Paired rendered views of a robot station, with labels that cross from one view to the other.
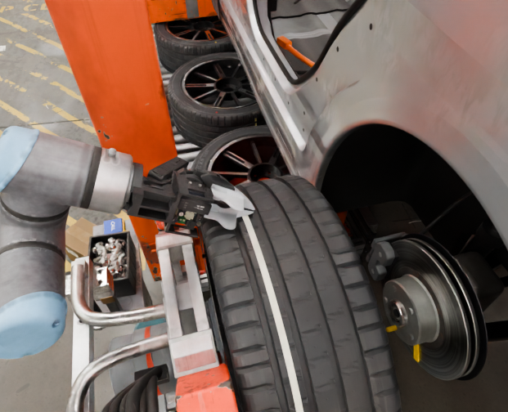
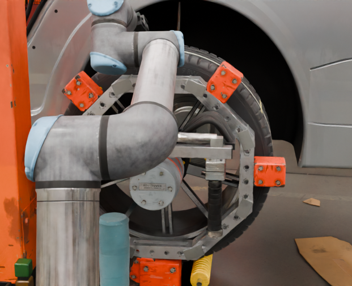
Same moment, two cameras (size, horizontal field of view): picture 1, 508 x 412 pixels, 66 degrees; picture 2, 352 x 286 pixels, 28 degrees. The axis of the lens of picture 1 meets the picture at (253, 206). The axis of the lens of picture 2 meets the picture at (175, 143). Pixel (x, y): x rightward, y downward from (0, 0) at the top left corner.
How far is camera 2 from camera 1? 2.01 m
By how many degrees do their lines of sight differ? 65
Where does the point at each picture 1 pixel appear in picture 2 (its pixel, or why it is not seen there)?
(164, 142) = (26, 79)
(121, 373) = (164, 165)
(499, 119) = not seen: outside the picture
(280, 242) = not seen: hidden behind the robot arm
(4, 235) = (126, 33)
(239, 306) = (190, 57)
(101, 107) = (12, 43)
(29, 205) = (125, 16)
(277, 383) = not seen: hidden behind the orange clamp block
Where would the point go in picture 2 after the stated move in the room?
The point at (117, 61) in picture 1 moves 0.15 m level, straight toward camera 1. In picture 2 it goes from (17, 7) to (72, 7)
